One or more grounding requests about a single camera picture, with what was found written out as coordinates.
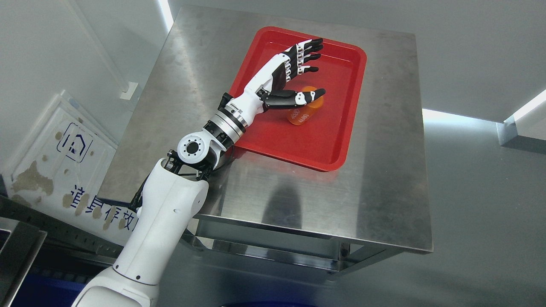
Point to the red plastic tray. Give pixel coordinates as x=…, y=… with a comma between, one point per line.
x=322, y=142

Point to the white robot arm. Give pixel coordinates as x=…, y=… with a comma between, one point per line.
x=173, y=193

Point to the white signboard with blue text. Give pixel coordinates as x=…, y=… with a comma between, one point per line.
x=59, y=168

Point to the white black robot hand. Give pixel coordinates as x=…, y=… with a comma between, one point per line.
x=266, y=89

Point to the metal shelf rack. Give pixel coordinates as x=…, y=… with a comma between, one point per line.
x=35, y=243

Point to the blue bin top left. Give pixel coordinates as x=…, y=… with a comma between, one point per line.
x=39, y=291

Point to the orange cylindrical capacitor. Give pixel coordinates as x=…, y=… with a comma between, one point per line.
x=300, y=115

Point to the stainless steel table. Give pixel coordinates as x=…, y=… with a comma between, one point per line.
x=375, y=206

